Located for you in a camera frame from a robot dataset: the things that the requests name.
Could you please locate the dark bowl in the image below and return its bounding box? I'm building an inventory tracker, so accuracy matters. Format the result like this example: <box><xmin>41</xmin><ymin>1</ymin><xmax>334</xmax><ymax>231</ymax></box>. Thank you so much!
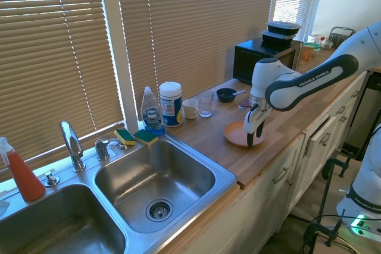
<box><xmin>216</xmin><ymin>87</ymin><xmax>237</xmax><ymax>104</ymax></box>

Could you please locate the black dishwasher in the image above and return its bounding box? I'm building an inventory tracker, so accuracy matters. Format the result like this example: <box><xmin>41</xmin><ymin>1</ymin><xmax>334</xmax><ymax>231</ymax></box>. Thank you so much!
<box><xmin>342</xmin><ymin>71</ymin><xmax>381</xmax><ymax>152</ymax></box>

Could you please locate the metal sink drain strainer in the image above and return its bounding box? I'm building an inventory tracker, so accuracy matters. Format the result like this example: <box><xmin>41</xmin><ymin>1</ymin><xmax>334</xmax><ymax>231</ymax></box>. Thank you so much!
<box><xmin>145</xmin><ymin>197</ymin><xmax>174</xmax><ymax>223</ymax></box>

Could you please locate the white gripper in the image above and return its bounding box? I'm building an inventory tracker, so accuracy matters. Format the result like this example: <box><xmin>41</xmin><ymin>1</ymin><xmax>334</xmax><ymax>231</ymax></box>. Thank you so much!
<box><xmin>243</xmin><ymin>105</ymin><xmax>273</xmax><ymax>148</ymax></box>

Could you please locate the black food container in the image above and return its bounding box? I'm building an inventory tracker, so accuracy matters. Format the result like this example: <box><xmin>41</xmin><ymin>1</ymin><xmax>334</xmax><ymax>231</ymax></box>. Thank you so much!
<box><xmin>261</xmin><ymin>30</ymin><xmax>296</xmax><ymax>49</ymax></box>
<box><xmin>266</xmin><ymin>21</ymin><xmax>302</xmax><ymax>35</ymax></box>

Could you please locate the orange carton box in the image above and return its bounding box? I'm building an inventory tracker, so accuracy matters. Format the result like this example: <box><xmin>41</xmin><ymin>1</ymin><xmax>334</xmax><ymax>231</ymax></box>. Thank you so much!
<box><xmin>299</xmin><ymin>43</ymin><xmax>314</xmax><ymax>61</ymax></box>

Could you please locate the white kitchen cabinet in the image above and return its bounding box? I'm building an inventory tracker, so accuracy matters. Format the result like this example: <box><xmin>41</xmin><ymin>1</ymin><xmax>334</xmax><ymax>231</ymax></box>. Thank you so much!
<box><xmin>160</xmin><ymin>72</ymin><xmax>368</xmax><ymax>254</ymax></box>

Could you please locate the wire caddy basket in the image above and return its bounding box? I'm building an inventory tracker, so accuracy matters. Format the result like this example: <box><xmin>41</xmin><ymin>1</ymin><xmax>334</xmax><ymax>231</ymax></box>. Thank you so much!
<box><xmin>328</xmin><ymin>26</ymin><xmax>357</xmax><ymax>50</ymax></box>

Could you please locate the wide tan window blind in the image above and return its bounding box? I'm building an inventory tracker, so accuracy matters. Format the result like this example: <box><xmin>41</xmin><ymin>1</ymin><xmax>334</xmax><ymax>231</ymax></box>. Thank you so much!
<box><xmin>0</xmin><ymin>0</ymin><xmax>126</xmax><ymax>182</ymax></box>
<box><xmin>114</xmin><ymin>0</ymin><xmax>278</xmax><ymax>121</ymax></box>

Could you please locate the white cabinet drawer front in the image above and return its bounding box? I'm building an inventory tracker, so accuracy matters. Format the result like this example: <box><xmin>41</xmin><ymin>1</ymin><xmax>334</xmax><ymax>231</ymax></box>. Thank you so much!
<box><xmin>302</xmin><ymin>115</ymin><xmax>341</xmax><ymax>159</ymax></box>

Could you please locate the white wipes canister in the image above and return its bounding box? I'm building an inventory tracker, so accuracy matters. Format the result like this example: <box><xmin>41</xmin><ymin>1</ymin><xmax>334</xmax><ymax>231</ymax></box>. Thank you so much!
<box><xmin>158</xmin><ymin>81</ymin><xmax>183</xmax><ymax>128</ymax></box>

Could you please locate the stainless steel double sink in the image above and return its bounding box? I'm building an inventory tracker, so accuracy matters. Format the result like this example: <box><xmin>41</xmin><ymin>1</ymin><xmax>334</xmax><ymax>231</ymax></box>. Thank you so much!
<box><xmin>0</xmin><ymin>133</ymin><xmax>238</xmax><ymax>254</ymax></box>

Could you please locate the orange plate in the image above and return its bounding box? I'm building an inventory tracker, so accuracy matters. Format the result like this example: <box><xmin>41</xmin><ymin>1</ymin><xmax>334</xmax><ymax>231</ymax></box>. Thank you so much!
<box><xmin>223</xmin><ymin>121</ymin><xmax>266</xmax><ymax>148</ymax></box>

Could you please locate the black metal clamp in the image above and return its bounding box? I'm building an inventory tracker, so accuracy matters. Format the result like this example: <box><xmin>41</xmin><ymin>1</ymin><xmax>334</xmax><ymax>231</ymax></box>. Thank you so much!
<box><xmin>320</xmin><ymin>152</ymin><xmax>354</xmax><ymax>178</ymax></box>
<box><xmin>302</xmin><ymin>208</ymin><xmax>346</xmax><ymax>250</ymax></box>

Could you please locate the clear drinking glass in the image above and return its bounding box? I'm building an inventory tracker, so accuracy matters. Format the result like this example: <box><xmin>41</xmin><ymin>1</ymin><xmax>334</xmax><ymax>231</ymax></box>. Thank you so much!
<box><xmin>198</xmin><ymin>89</ymin><xmax>215</xmax><ymax>118</ymax></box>

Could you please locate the orange spray bottle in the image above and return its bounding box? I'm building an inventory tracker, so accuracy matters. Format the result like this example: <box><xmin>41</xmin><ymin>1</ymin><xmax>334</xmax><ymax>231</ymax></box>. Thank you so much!
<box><xmin>0</xmin><ymin>137</ymin><xmax>46</xmax><ymax>202</ymax></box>

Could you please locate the chrome faucet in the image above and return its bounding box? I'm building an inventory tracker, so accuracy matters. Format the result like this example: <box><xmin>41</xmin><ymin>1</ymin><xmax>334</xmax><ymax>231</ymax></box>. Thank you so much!
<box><xmin>59</xmin><ymin>120</ymin><xmax>87</xmax><ymax>173</ymax></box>

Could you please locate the white window frame post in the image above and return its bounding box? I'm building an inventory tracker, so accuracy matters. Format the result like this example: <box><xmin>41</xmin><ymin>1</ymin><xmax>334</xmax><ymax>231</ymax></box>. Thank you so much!
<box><xmin>96</xmin><ymin>0</ymin><xmax>141</xmax><ymax>131</ymax></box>

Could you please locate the white mug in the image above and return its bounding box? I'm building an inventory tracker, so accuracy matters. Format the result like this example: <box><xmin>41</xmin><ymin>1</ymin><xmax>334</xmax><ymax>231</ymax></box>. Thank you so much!
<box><xmin>182</xmin><ymin>98</ymin><xmax>200</xmax><ymax>120</ymax></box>

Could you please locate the clear Dawn dish soap bottle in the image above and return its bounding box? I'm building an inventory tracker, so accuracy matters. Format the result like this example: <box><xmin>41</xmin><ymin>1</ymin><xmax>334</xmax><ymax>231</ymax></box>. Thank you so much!
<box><xmin>140</xmin><ymin>86</ymin><xmax>165</xmax><ymax>136</ymax></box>

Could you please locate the yellow green sponge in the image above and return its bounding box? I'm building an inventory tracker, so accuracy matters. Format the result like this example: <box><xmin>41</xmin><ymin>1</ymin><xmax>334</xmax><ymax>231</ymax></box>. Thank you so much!
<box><xmin>114</xmin><ymin>128</ymin><xmax>137</xmax><ymax>147</ymax></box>
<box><xmin>133</xmin><ymin>129</ymin><xmax>159</xmax><ymax>148</ymax></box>

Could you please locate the black microwave oven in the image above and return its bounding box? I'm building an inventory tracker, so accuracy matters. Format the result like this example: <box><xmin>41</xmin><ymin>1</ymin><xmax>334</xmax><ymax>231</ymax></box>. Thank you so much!
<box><xmin>232</xmin><ymin>38</ymin><xmax>304</xmax><ymax>85</ymax></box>

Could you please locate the small chrome sink knob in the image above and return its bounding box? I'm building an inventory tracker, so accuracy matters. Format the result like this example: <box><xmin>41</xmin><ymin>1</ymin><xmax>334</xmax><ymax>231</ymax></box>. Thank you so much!
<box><xmin>44</xmin><ymin>171</ymin><xmax>60</xmax><ymax>187</ymax></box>

